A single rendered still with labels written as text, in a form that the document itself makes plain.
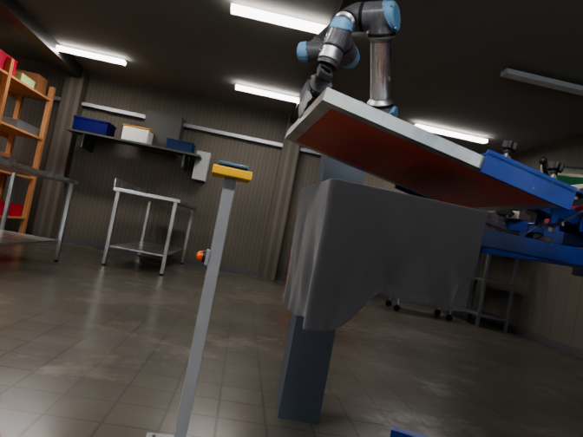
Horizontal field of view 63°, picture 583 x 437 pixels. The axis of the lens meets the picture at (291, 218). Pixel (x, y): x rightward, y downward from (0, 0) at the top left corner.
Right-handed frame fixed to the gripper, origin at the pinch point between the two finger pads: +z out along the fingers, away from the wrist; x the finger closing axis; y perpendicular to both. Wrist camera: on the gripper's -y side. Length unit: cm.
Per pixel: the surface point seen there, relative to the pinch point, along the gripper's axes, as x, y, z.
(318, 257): -13.8, -21.5, 41.6
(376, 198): -23.4, -22.4, 20.2
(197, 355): 5, 10, 85
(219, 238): 12.0, 10.1, 46.7
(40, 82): 336, 659, -75
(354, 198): -17.2, -22.4, 22.6
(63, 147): 279, 699, 7
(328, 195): -10.3, -21.1, 24.5
